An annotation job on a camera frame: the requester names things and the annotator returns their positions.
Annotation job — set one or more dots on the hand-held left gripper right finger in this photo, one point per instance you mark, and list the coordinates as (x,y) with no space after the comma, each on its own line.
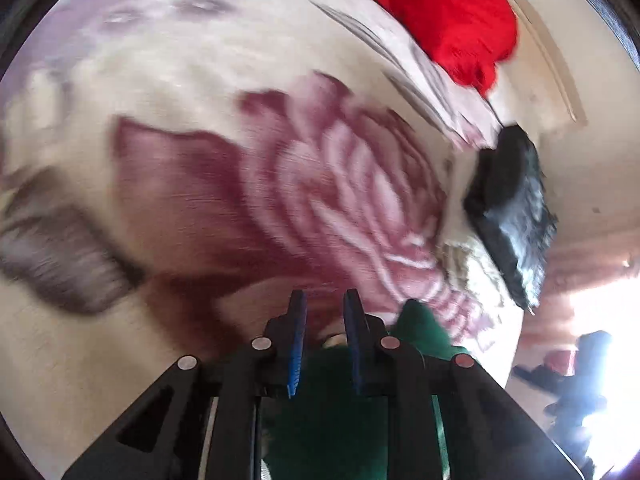
(356,340)

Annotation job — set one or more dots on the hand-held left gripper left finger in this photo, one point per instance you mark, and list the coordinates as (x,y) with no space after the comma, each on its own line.
(296,340)

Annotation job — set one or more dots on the green varsity jacket cream sleeves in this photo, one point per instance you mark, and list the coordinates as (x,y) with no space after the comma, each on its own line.
(340,420)

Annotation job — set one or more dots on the cream fleece-lined coat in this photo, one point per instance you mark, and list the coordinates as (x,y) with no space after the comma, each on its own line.
(475,270)

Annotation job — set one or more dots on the floral plush blanket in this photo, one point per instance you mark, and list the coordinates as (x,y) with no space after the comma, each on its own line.
(225,160)

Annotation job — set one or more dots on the black leather jacket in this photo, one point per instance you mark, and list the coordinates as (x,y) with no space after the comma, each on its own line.
(510,220)

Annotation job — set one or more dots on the dark blurry objects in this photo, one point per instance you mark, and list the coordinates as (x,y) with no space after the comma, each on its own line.
(570,375)

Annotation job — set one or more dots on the red garment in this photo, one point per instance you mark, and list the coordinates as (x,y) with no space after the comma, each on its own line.
(440,15)

